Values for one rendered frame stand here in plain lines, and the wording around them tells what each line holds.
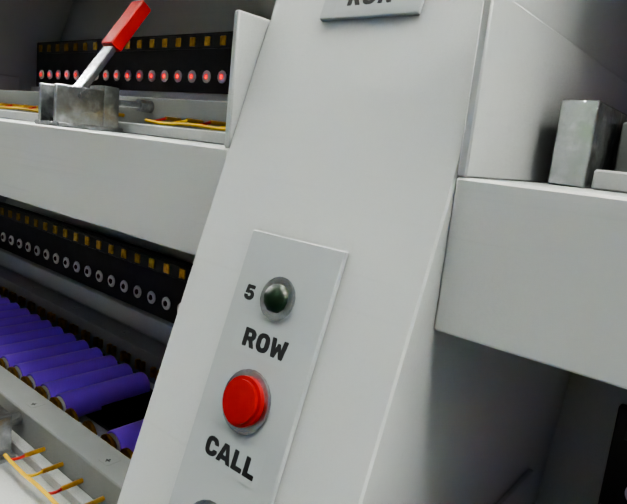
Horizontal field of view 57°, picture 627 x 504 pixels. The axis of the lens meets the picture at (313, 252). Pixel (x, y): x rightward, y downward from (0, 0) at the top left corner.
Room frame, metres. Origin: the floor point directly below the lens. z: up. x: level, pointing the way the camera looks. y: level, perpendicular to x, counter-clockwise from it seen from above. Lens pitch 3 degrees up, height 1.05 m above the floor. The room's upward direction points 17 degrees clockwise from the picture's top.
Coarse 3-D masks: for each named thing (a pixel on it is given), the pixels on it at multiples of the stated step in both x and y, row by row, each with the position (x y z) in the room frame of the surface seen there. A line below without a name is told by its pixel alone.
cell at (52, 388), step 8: (104, 368) 0.43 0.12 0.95; (112, 368) 0.43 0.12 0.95; (120, 368) 0.43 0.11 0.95; (128, 368) 0.44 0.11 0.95; (72, 376) 0.41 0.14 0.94; (80, 376) 0.41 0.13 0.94; (88, 376) 0.41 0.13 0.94; (96, 376) 0.42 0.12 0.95; (104, 376) 0.42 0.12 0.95; (112, 376) 0.42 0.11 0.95; (120, 376) 0.43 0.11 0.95; (48, 384) 0.39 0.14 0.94; (56, 384) 0.40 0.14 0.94; (64, 384) 0.40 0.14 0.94; (72, 384) 0.40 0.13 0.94; (80, 384) 0.41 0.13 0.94; (88, 384) 0.41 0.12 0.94; (48, 392) 0.39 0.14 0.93; (56, 392) 0.39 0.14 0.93
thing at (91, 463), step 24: (0, 384) 0.38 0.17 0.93; (24, 384) 0.38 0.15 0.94; (24, 408) 0.35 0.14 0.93; (48, 408) 0.35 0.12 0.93; (24, 432) 0.35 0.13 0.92; (48, 432) 0.33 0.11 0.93; (72, 432) 0.33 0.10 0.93; (24, 456) 0.33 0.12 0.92; (48, 456) 0.33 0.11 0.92; (72, 456) 0.31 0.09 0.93; (96, 456) 0.31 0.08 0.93; (120, 456) 0.31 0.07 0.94; (72, 480) 0.32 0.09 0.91; (96, 480) 0.30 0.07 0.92; (120, 480) 0.29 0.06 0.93
